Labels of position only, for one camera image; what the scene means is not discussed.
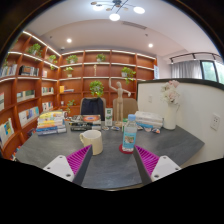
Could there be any dark-framed window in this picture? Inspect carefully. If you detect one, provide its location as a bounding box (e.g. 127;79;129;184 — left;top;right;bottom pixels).
199;60;224;84

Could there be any tan chair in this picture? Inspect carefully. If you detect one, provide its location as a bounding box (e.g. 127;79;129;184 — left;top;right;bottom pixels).
112;97;139;121

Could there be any stack of dark books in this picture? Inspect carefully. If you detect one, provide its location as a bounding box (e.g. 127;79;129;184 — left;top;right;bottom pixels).
69;114;102;132

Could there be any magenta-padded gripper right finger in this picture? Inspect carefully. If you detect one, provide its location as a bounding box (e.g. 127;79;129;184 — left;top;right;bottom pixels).
133;144;181;187

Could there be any tall green-white carton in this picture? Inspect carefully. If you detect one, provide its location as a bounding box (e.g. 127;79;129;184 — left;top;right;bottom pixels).
104;107;114;127

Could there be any multi-bulb ceiling lamp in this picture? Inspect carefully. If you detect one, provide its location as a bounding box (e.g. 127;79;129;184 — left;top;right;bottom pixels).
90;0;147;22

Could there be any large white wall socket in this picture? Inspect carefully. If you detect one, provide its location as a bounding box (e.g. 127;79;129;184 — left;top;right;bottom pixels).
210;113;221;132

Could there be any black track light rail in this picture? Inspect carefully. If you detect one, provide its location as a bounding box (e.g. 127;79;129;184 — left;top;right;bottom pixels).
169;52;223;65

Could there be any grey sheer curtain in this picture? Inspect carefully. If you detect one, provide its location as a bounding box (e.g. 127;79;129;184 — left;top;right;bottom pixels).
170;59;203;80

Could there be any clear blue-capped water bottle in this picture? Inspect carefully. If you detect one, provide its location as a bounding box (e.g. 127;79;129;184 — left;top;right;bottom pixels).
121;113;138;153

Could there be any stack of white books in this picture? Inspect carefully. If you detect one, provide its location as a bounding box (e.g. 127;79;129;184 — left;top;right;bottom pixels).
134;110;164;130

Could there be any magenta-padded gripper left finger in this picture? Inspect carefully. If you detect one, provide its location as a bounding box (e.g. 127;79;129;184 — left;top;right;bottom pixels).
43;144;94;187

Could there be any ceiling air vent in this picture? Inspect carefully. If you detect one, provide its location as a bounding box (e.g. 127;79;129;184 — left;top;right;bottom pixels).
121;20;148;31

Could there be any cream ceramic mug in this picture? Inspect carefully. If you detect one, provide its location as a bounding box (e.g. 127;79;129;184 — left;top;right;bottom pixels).
79;129;104;156

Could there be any wooden shelf unit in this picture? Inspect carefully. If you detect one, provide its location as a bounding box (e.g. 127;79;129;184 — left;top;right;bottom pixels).
0;29;158;161

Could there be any wooden artist mannequin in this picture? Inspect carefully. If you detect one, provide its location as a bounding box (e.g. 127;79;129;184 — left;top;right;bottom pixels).
108;78;132;128

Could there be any stack of colourful books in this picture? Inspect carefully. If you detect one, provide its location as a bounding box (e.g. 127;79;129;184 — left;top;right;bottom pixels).
35;110;68;137

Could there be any white vase with flowers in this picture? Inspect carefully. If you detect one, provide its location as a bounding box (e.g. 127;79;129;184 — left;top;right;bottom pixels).
160;79;182;131

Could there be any dark chair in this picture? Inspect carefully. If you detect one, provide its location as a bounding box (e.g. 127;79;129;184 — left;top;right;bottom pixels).
79;97;107;118

